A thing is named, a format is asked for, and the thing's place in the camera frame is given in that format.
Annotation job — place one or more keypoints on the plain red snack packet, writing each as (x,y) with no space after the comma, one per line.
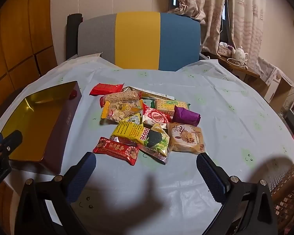
(105,89)

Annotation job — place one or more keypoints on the yellow printed snack packet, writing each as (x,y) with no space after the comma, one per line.
(129,131)

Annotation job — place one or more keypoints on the dark red striped snack packet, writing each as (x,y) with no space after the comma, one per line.
(154,154)

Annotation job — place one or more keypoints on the rattan chair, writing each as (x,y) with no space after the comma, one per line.
(286,191)

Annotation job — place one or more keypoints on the beige floral curtain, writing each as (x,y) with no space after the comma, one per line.
(203,5)
(247,17)

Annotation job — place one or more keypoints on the green seaweed snack packet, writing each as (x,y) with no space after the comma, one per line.
(156,138)

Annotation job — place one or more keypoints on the light blue plastic tablecloth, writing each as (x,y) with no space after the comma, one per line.
(210,90)

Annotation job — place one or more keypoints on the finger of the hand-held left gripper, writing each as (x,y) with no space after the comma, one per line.
(12,138)

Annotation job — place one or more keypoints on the silver foil packet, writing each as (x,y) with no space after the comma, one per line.
(152,94)

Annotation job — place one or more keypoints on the white teapot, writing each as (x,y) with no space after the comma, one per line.
(240,53)

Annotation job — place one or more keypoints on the red patterned snack packet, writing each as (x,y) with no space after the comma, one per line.
(115,150)

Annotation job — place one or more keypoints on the yellow pumpkin seed packet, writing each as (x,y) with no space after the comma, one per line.
(120,111)

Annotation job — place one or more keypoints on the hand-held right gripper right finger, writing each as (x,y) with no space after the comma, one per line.
(210,176)

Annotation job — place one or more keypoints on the round serving tray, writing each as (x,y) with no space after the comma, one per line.
(236,62)

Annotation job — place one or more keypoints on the woven tissue box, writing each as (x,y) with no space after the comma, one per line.
(224,50)

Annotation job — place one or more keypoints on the grey yellow blue chair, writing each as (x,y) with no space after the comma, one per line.
(137,41)

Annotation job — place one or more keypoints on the green-ended cracker packet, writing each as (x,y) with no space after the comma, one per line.
(166,105)

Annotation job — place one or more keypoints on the brown pastry packet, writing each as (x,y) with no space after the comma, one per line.
(183,137)

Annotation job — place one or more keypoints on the grain bar red-ended wrapper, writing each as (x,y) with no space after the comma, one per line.
(122,97)

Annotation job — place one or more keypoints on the purple wrapped snack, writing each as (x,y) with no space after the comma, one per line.
(186,115)

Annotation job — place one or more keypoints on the cardboard box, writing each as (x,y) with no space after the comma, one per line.
(276,83)

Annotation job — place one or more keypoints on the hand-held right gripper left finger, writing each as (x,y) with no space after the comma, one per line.
(80,176)

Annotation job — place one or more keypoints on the red and white snack packet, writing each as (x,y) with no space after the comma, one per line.
(156,117)

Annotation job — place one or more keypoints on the wooden side table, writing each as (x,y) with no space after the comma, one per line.
(245,74)

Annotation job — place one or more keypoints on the maroon gift box gold interior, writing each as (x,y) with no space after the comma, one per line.
(63,132)

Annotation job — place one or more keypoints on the wooden wardrobe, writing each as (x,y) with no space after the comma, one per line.
(17,29)

